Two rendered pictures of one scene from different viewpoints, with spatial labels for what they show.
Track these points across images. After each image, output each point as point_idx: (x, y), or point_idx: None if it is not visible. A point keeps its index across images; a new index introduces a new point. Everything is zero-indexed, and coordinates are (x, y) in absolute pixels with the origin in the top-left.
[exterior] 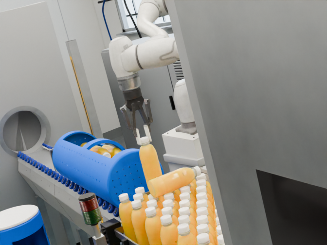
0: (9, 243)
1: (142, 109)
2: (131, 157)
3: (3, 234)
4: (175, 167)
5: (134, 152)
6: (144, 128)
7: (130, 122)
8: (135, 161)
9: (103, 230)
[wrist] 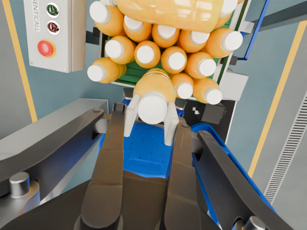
0: (262, 196)
1: (104, 152)
2: (141, 168)
3: (272, 207)
4: (53, 190)
5: (133, 170)
6: (132, 126)
7: (208, 146)
8: (137, 161)
9: (225, 109)
